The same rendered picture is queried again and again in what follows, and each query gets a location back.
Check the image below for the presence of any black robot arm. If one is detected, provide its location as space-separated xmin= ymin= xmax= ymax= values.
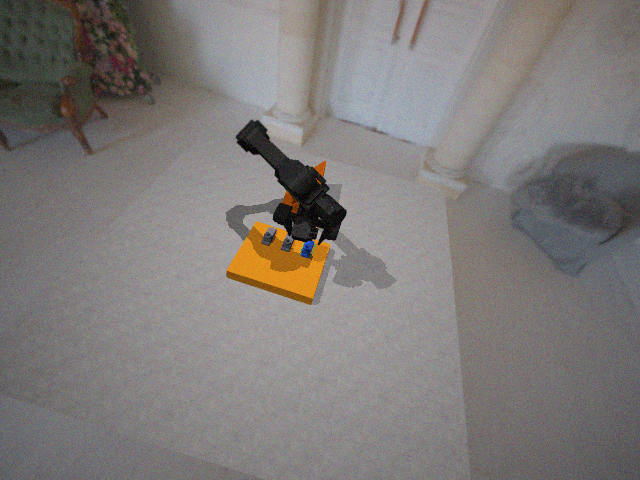
xmin=235 ymin=119 xmax=347 ymax=242

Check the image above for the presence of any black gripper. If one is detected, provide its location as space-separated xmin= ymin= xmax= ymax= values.
xmin=273 ymin=203 xmax=341 ymax=245

